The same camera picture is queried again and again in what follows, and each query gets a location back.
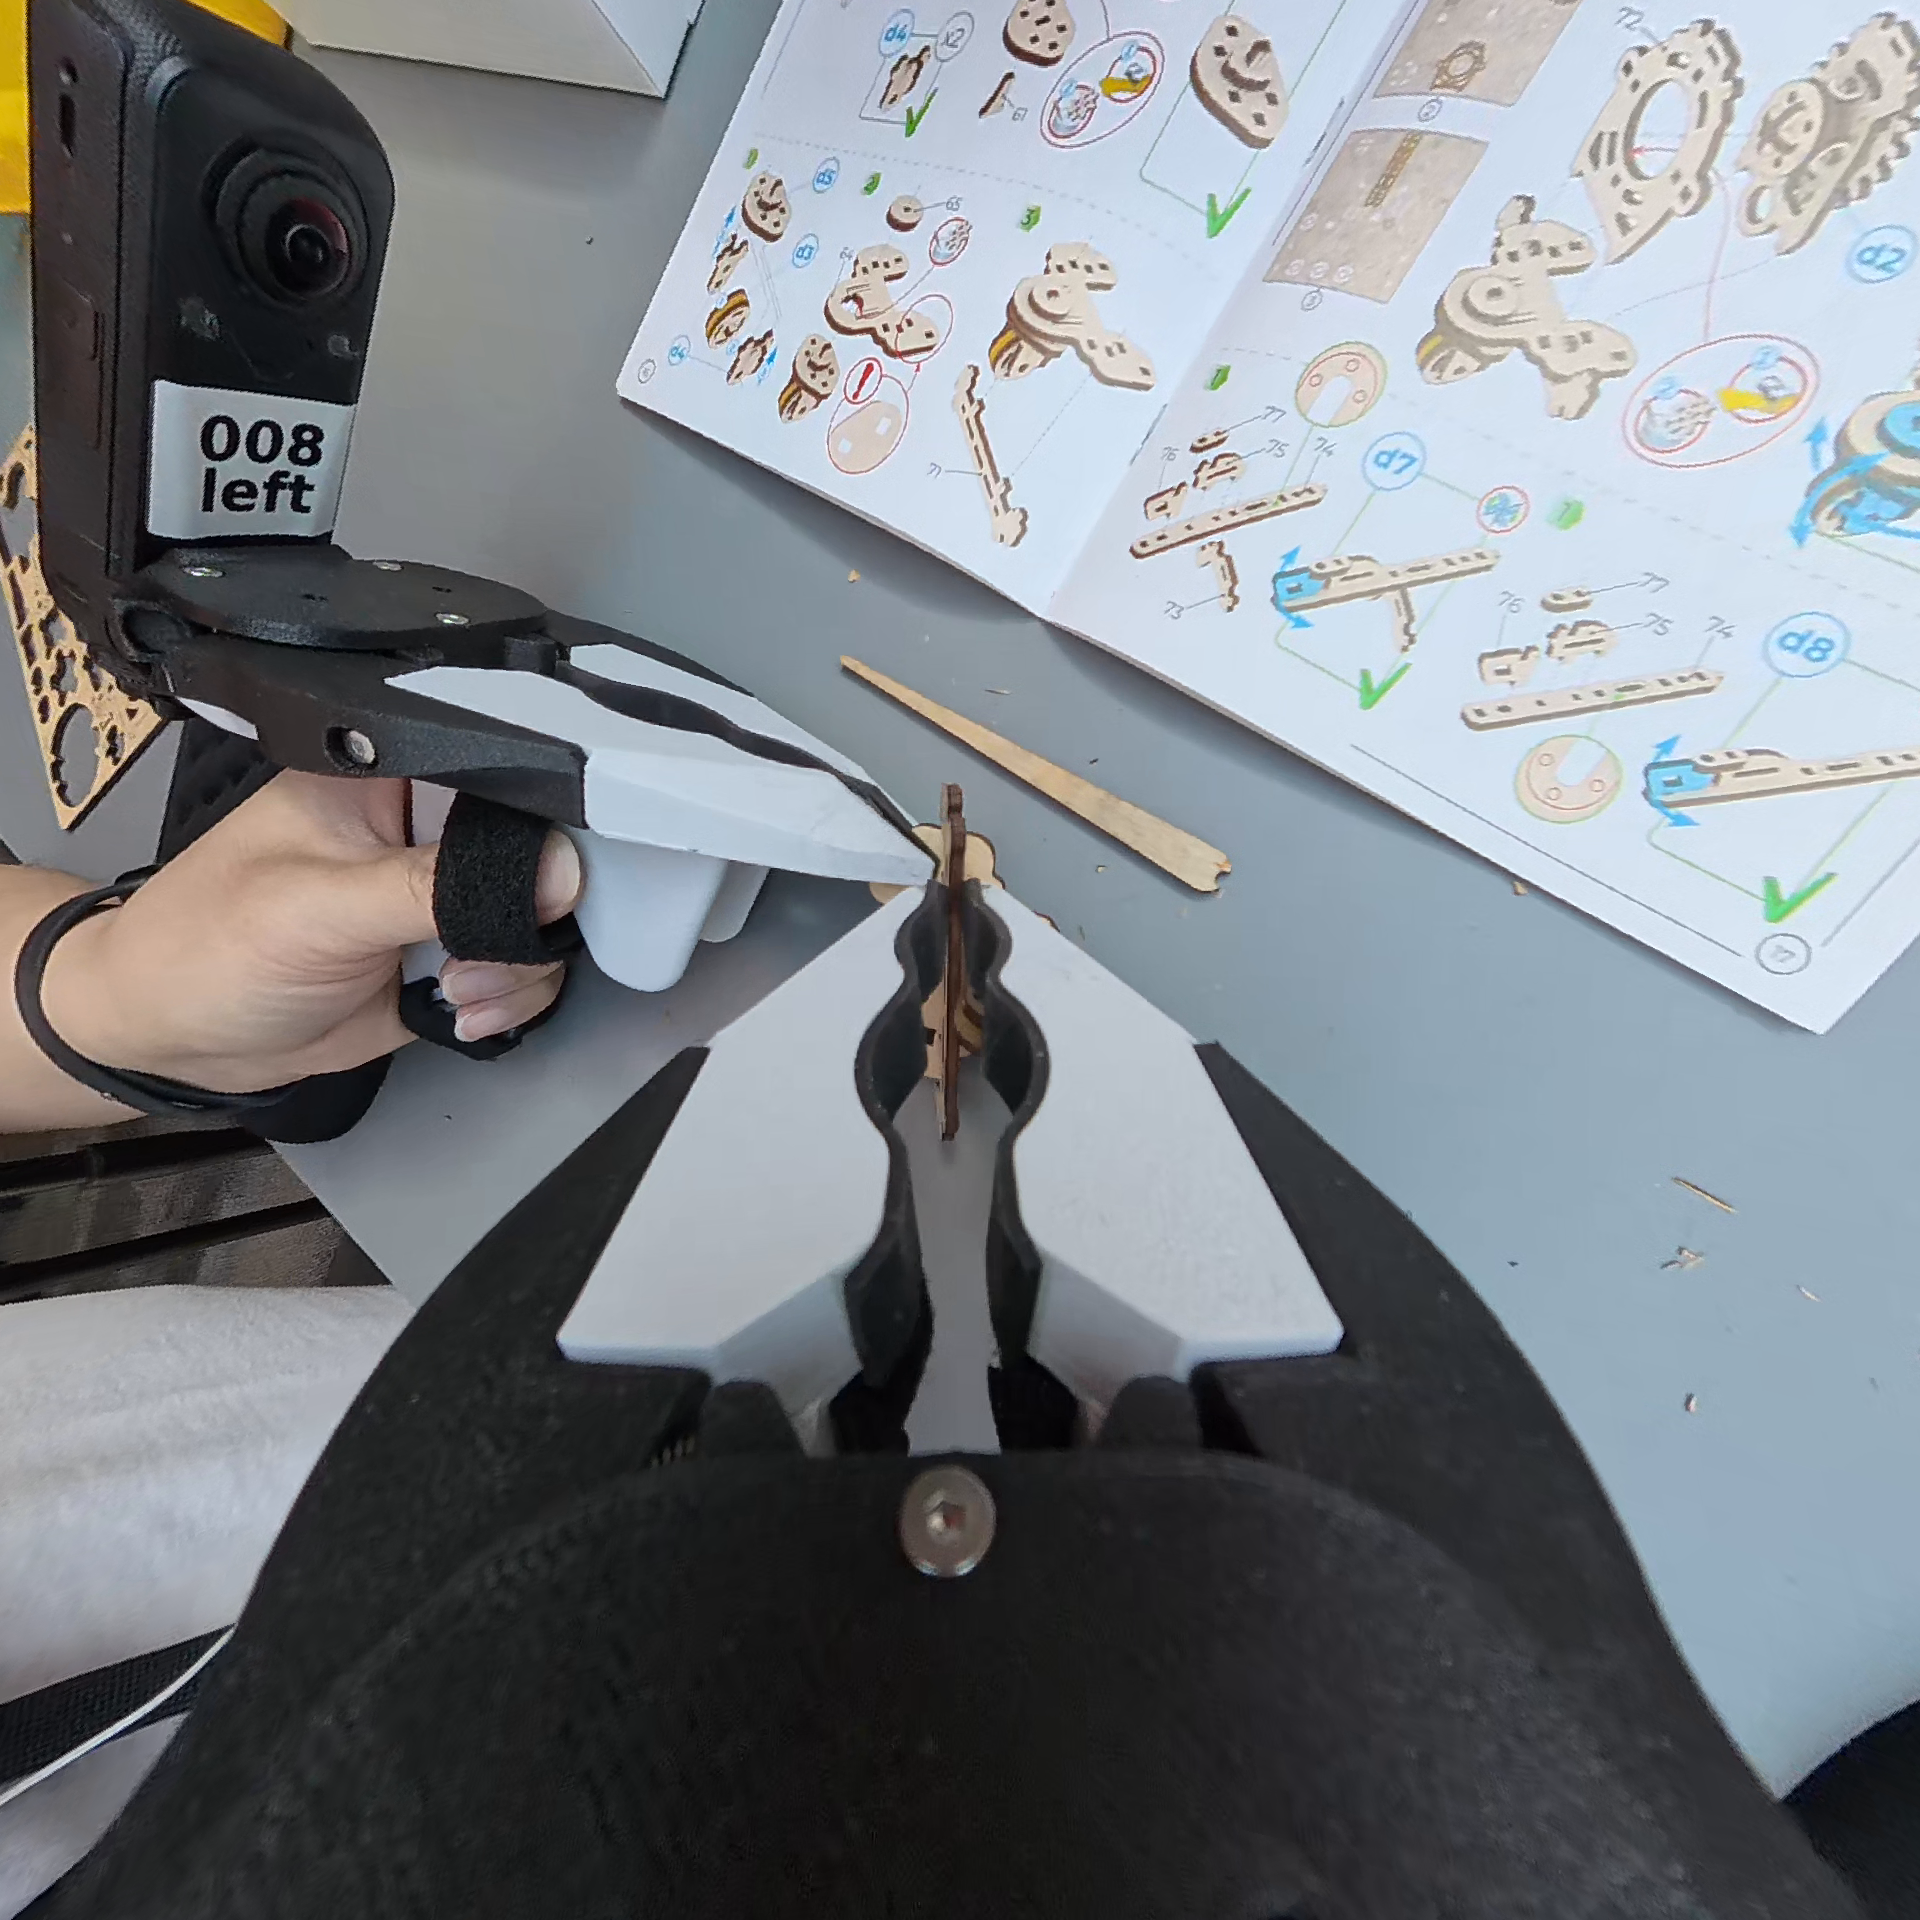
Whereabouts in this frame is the white cardboard box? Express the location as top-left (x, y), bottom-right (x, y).
top-left (277, 0), bottom-right (706, 101)

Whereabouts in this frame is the thin white cable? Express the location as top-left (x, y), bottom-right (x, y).
top-left (0, 1710), bottom-right (189, 1808)

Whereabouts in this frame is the tapered wooden stick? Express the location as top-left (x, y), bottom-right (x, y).
top-left (838, 656), bottom-right (1235, 896)

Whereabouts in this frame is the black webbing strap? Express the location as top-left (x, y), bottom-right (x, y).
top-left (0, 1628), bottom-right (240, 1785)

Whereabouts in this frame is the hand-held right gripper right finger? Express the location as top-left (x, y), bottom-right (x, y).
top-left (967, 882), bottom-right (1346, 1454)

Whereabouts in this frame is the wooden part with wheel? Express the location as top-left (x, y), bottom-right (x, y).
top-left (919, 830), bottom-right (1059, 1078)

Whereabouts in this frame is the open assembly instruction booklet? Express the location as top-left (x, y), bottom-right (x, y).
top-left (615, 0), bottom-right (1920, 1038)

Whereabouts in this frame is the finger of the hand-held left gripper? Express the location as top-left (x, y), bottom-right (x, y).
top-left (383, 662), bottom-right (941, 886)
top-left (563, 637), bottom-right (922, 846)

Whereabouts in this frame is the person's left hand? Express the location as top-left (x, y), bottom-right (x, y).
top-left (45, 776), bottom-right (587, 1096)

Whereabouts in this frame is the person's white shirt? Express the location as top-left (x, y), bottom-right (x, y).
top-left (0, 1289), bottom-right (423, 1906)

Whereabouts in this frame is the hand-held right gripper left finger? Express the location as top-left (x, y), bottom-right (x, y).
top-left (557, 885), bottom-right (947, 1454)

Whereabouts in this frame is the yellow plastic bin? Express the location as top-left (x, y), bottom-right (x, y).
top-left (0, 0), bottom-right (34, 220)

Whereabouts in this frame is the black wristband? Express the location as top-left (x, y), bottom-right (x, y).
top-left (15, 866), bottom-right (302, 1119)

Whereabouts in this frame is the laser-cut plywood offcut sheet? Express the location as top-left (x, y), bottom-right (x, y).
top-left (0, 422), bottom-right (167, 831)

